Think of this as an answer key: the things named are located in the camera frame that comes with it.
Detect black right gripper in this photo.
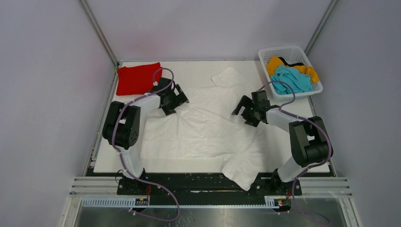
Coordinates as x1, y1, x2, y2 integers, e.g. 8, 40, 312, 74
232, 96, 261, 128

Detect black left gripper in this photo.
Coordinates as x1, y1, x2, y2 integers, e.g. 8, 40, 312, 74
162, 85, 188, 115

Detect white t shirt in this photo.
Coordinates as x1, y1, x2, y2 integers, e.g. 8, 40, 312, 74
140, 67, 268, 191

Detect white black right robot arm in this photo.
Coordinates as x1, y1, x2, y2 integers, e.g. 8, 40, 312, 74
232, 90, 333, 195

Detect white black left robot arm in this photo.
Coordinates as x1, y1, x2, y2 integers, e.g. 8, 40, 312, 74
102, 78, 189, 194

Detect yellow t shirt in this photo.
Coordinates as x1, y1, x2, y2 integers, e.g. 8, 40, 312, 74
266, 56, 320, 83

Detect folded red t shirt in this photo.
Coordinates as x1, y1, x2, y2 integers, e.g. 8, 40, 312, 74
116, 62, 162, 96

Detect white plastic laundry basket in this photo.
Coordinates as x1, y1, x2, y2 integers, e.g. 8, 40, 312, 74
258, 46, 323, 101

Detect turquoise t shirt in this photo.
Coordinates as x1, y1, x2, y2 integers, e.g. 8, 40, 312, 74
271, 65, 313, 95

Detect black garment in basket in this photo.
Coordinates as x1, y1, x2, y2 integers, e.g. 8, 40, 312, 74
278, 57, 305, 68

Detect aluminium frame rail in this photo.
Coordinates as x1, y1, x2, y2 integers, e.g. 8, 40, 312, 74
78, 0, 119, 68

